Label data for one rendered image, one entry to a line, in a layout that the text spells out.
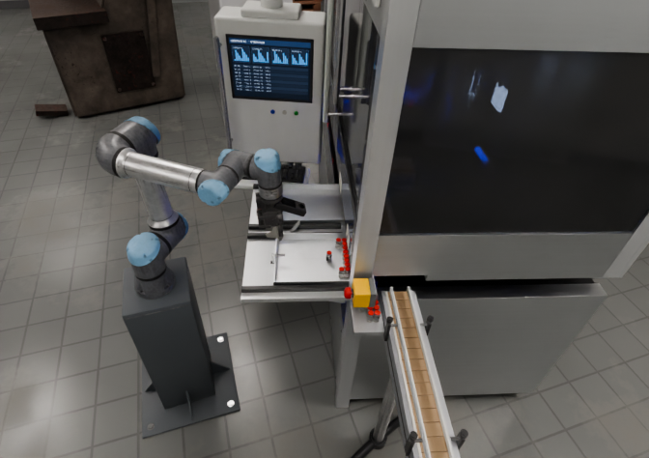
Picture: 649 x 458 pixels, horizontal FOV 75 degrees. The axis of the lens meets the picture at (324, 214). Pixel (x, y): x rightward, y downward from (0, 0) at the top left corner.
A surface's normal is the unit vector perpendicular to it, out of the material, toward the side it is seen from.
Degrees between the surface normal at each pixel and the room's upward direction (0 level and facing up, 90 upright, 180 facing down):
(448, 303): 90
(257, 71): 90
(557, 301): 90
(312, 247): 0
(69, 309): 0
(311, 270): 0
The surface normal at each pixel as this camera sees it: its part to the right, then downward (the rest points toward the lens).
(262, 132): -0.06, 0.65
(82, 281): 0.04, -0.75
